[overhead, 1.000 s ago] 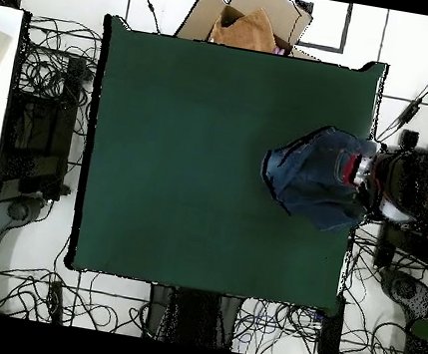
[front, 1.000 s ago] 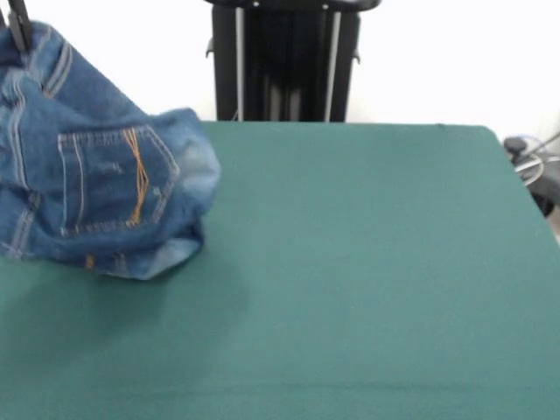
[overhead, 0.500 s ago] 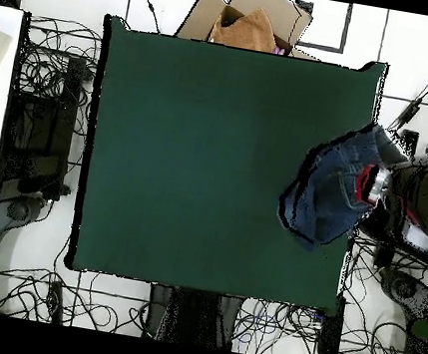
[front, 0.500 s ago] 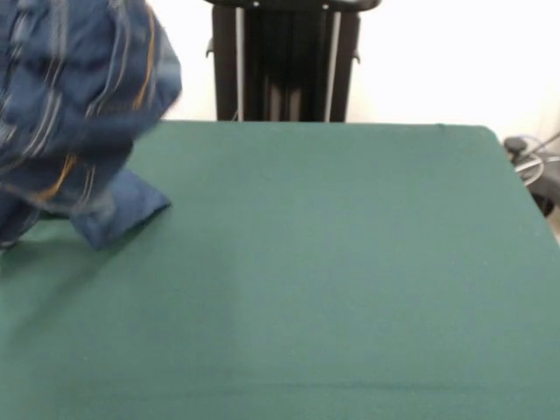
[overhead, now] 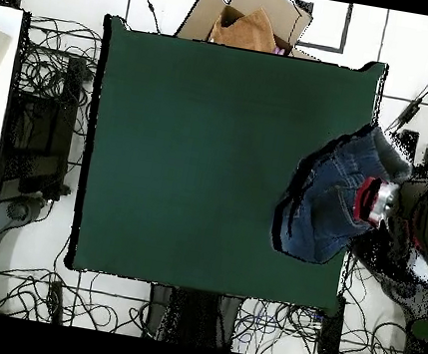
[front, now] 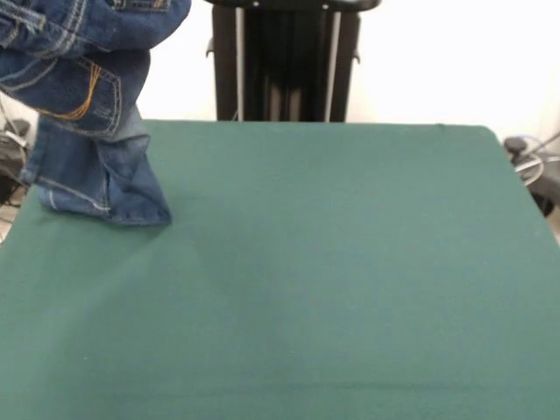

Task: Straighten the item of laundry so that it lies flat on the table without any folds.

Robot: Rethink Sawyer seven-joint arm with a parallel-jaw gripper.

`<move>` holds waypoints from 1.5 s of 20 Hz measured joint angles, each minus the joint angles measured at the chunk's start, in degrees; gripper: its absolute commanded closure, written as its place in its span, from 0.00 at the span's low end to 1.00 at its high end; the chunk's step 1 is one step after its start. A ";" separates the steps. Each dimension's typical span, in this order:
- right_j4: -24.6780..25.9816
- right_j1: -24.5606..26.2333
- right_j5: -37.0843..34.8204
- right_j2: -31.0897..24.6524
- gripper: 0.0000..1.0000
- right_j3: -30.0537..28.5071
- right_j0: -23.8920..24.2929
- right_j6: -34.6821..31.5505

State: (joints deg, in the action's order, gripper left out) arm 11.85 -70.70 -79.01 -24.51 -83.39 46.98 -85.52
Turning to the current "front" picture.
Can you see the blue denim jeans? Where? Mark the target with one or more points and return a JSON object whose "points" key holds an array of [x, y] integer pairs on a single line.
{"points": [[87, 65]]}

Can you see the dark green table cloth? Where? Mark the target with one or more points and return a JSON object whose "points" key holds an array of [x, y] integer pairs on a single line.
{"points": [[306, 262]]}

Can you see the grey chair base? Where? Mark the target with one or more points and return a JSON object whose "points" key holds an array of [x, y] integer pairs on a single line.
{"points": [[6, 188], [516, 144]]}

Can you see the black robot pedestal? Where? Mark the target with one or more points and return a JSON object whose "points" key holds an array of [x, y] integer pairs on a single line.
{"points": [[297, 65]]}

